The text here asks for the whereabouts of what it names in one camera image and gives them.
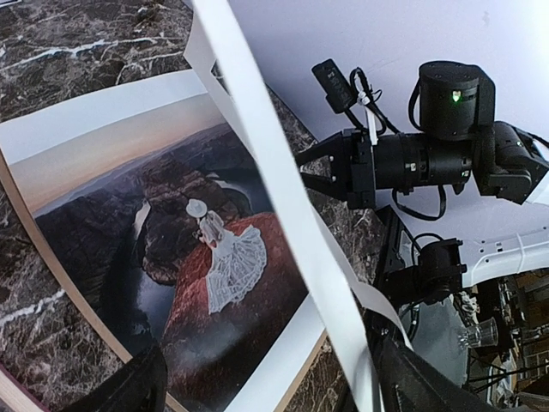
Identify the pink wooden picture frame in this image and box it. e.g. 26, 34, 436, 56
1, 367, 49, 412

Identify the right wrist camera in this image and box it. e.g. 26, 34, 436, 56
311, 59, 387, 146

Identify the brown backing board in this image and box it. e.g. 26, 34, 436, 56
1, 158, 342, 411

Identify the white mat board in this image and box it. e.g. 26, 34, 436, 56
185, 1, 406, 411

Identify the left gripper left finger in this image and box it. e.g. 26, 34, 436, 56
63, 345, 167, 412

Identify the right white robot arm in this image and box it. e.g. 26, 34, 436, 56
295, 60, 548, 308

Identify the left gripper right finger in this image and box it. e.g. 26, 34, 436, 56
373, 336, 493, 412

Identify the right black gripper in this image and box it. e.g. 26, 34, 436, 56
294, 129, 376, 209

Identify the canyon photo print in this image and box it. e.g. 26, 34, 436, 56
1, 70, 321, 411

